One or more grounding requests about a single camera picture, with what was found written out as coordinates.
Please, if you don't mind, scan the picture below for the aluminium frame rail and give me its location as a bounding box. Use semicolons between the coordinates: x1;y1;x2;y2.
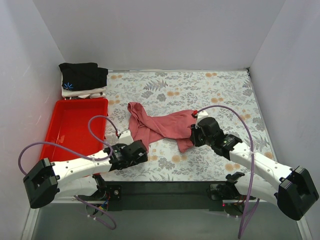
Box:
21;196;76;240

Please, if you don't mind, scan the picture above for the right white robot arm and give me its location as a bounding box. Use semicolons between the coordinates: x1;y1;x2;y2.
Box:
190;111;319;221

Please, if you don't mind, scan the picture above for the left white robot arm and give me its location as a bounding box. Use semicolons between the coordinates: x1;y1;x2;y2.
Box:
23;140;148;209

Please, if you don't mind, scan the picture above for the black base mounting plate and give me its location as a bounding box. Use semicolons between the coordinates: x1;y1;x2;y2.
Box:
79;181;244;211

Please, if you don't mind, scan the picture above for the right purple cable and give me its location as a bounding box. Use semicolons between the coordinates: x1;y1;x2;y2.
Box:
196;104;261;240

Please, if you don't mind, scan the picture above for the white folded t-shirt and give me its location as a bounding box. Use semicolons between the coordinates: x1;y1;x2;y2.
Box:
61;87;106;99

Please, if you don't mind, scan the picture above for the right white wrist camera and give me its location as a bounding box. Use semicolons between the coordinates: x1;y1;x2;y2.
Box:
192;110;209;129

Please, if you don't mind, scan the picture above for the floral patterned table mat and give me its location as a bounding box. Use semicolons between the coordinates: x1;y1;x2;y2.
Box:
103;71;274;181

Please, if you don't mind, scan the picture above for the pink t-shirt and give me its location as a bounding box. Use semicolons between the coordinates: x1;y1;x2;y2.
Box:
127;102;196;153

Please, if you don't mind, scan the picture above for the black folded t-shirt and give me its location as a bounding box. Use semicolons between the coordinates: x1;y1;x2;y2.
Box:
59;62;109;91

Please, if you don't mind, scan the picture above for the red plastic tray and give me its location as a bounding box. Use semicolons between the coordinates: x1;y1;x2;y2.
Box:
39;98;108;162

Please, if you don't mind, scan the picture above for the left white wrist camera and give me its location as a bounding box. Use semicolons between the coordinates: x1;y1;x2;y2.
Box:
118;130;134;145

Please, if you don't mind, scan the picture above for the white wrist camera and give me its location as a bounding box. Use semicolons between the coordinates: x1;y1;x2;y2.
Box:
192;110;209;129
118;130;134;145

